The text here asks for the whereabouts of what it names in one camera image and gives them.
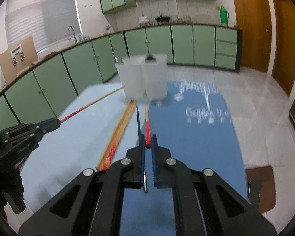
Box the dark brown chopstick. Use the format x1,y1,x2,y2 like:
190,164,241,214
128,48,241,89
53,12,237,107
136,105,141,146

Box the black wok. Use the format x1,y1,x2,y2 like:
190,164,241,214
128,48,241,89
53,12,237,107
155,14,171,25

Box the white left utensil holder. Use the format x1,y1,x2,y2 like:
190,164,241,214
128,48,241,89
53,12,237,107
115,55,145,100

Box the red patterned bamboo chopstick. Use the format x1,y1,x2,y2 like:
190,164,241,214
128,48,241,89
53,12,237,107
60,86,125,124

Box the dark blue table mat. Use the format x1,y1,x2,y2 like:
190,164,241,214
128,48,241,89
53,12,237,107
120,80,247,235

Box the plain bamboo chopstick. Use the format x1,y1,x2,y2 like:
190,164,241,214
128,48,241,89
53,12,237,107
95,99,136,170

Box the brown wooden chair seat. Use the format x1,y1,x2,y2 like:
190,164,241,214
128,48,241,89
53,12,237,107
246,165,276,214

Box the green base cabinets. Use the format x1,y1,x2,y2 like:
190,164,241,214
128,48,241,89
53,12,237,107
0,23,242,129

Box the green thermos jug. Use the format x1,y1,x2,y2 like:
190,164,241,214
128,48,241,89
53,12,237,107
219,5,229,26

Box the bamboo chopstick red handle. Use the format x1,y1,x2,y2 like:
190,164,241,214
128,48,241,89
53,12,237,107
100,100,137,171

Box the window blind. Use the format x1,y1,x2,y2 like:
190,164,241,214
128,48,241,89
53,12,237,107
5,0,81,52

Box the white right utensil holder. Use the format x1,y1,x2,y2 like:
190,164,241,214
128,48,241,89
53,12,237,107
141,54,167,100

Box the red orange handled chopstick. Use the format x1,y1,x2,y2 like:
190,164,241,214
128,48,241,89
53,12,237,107
145,106,151,149

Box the chrome kitchen faucet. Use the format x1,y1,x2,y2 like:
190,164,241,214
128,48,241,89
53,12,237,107
68,26,78,44

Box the white utensil holder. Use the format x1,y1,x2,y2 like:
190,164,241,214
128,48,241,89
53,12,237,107
115,55,145,100
141,54,167,100

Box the brown wooden door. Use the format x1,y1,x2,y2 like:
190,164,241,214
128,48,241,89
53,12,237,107
272,0,295,95
234,0,272,73

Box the cardboard box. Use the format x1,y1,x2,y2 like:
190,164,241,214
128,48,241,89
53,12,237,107
0,36,38,84

